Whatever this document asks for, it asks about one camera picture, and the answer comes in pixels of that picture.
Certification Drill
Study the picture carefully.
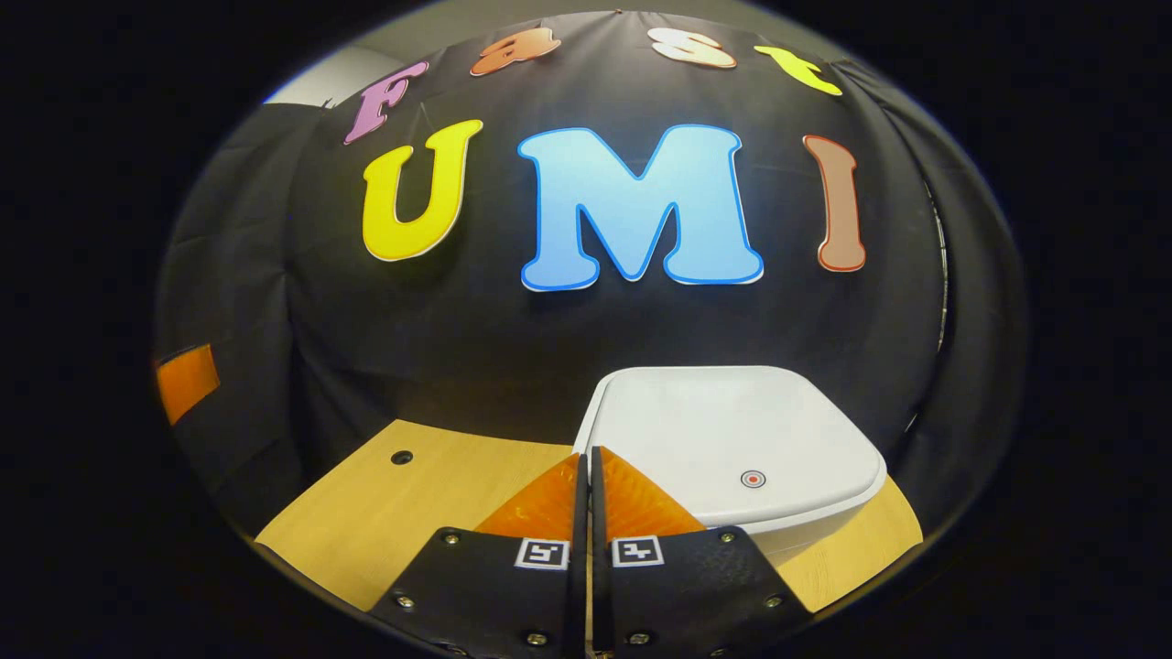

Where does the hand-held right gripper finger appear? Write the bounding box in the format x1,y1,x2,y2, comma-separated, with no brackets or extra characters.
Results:
591,446,814,659
366,447,590,659

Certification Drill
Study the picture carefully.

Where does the white desktop garbage bin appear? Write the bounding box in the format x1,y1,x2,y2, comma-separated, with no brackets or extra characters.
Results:
572,366,889,568

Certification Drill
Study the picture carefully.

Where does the wooden desktop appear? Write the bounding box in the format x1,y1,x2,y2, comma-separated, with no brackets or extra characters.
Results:
255,419,924,632

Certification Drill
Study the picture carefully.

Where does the black backdrop cloth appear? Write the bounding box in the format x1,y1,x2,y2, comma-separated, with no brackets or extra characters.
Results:
154,9,1026,541

